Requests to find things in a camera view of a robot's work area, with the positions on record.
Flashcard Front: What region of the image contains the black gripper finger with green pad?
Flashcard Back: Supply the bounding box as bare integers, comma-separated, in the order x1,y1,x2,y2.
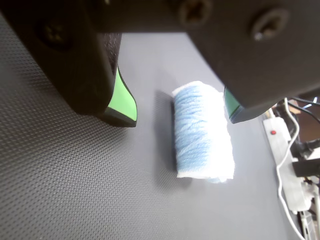
0,0,138,129
184,0,320,125

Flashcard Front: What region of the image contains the light blue yarn-wrapped block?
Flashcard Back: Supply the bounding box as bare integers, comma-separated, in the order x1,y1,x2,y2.
171,80,236,185

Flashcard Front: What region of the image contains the white power strip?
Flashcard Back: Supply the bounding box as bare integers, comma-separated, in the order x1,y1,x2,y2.
262,117,313,213

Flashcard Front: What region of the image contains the black plug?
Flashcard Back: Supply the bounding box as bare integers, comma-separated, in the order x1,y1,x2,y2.
292,159,320,177

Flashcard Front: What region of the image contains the thin black cable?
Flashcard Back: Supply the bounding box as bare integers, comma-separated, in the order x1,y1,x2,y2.
291,96,320,121

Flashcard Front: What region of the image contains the white cable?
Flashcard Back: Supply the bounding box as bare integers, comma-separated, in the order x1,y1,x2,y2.
276,97,307,240

